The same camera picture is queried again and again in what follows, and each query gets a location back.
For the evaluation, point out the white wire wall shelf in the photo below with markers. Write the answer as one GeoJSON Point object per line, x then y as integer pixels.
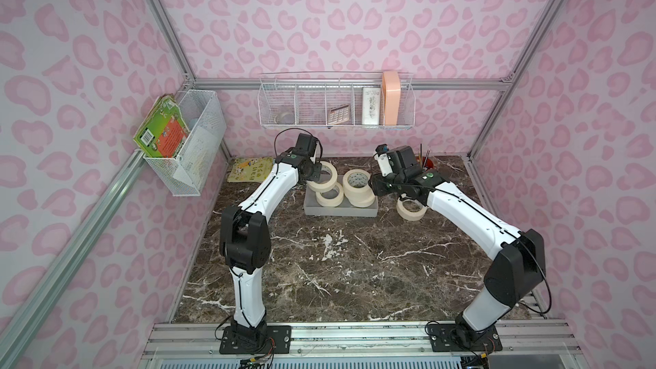
{"type": "Point", "coordinates": [312, 94]}

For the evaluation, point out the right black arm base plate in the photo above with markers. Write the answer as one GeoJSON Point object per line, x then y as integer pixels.
{"type": "Point", "coordinates": [452, 337]}

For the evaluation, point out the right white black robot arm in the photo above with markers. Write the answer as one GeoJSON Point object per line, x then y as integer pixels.
{"type": "Point", "coordinates": [518, 258]}

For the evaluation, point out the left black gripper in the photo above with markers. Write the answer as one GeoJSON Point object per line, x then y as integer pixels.
{"type": "Point", "coordinates": [315, 171]}

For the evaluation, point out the white mesh wall basket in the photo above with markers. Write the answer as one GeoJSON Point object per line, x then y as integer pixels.
{"type": "Point", "coordinates": [199, 108]}

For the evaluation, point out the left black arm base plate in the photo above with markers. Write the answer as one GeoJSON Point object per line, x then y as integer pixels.
{"type": "Point", "coordinates": [242, 340]}

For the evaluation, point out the red pen cup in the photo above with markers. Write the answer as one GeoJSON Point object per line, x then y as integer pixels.
{"type": "Point", "coordinates": [425, 163]}

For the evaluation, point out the green red book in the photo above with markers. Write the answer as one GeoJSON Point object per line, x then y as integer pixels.
{"type": "Point", "coordinates": [164, 132]}

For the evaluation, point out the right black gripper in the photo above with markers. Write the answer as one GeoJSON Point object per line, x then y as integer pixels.
{"type": "Point", "coordinates": [382, 182]}

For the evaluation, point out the colourful children's book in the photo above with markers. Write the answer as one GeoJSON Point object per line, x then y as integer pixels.
{"type": "Point", "coordinates": [250, 170]}

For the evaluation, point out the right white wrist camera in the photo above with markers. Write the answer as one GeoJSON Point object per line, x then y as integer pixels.
{"type": "Point", "coordinates": [382, 159]}

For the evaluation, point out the grey storage tray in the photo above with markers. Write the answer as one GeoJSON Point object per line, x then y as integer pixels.
{"type": "Point", "coordinates": [312, 208]}

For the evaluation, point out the clear tape roll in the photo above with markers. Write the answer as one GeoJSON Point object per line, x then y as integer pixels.
{"type": "Point", "coordinates": [285, 117]}

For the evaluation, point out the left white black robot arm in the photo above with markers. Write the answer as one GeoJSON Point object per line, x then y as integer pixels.
{"type": "Point", "coordinates": [245, 239]}

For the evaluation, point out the small pink calculator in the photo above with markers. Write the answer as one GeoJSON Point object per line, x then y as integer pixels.
{"type": "Point", "coordinates": [340, 115]}

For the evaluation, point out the pink rectangular case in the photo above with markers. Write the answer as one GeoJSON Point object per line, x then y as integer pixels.
{"type": "Point", "coordinates": [391, 90]}

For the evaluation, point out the white patterned box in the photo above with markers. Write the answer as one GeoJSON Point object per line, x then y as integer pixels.
{"type": "Point", "coordinates": [371, 100]}

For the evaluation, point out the white paper sheet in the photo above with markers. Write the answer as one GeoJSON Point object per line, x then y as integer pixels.
{"type": "Point", "coordinates": [196, 158]}

